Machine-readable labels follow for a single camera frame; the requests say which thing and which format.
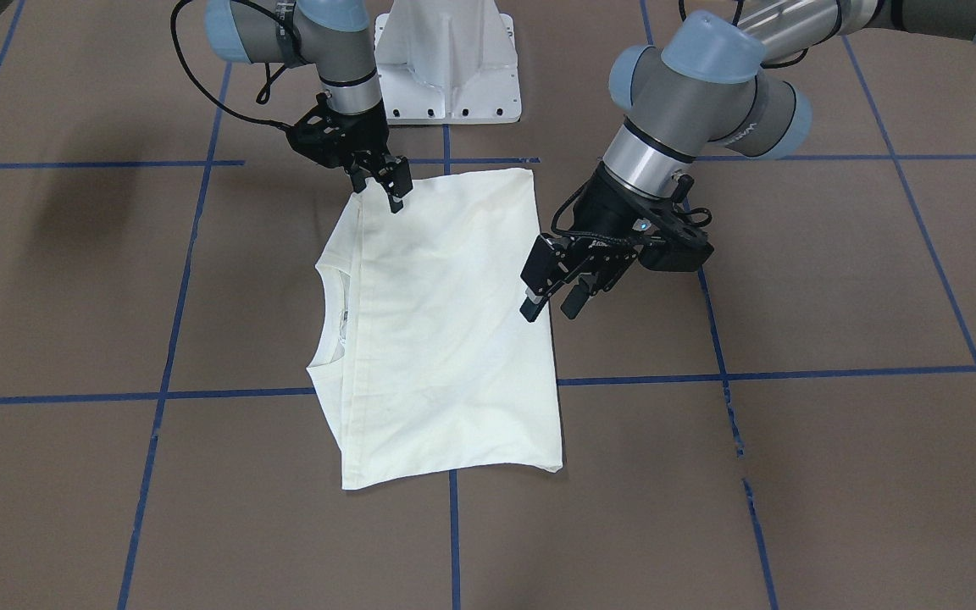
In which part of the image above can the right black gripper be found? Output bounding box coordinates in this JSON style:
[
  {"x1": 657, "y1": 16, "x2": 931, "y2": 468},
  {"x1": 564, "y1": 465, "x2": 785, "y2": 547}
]
[{"x1": 288, "y1": 94, "x2": 412, "y2": 214}]

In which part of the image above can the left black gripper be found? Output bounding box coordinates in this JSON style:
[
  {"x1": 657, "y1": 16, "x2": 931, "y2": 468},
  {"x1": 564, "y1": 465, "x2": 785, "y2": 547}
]
[{"x1": 519, "y1": 163, "x2": 667, "y2": 323}]

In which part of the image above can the cream long-sleeve cat shirt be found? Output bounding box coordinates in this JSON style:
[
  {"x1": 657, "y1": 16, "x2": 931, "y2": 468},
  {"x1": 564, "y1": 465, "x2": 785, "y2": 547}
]
[{"x1": 307, "y1": 169, "x2": 564, "y2": 491}]

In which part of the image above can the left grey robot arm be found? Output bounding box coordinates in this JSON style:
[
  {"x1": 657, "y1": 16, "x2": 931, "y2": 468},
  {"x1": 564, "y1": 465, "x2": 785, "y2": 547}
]
[{"x1": 520, "y1": 1, "x2": 976, "y2": 323}]

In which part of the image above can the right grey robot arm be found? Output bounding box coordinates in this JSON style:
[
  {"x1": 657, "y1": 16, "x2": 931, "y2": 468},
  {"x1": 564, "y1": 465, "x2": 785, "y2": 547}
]
[{"x1": 204, "y1": 1, "x2": 412, "y2": 213}]

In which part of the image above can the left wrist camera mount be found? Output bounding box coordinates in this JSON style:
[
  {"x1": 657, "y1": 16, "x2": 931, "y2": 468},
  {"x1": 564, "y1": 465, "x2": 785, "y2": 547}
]
[{"x1": 639, "y1": 219, "x2": 715, "y2": 273}]

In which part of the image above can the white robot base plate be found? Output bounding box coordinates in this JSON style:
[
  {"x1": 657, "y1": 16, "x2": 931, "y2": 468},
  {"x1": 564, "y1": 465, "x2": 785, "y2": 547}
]
[{"x1": 374, "y1": 1, "x2": 523, "y2": 126}]

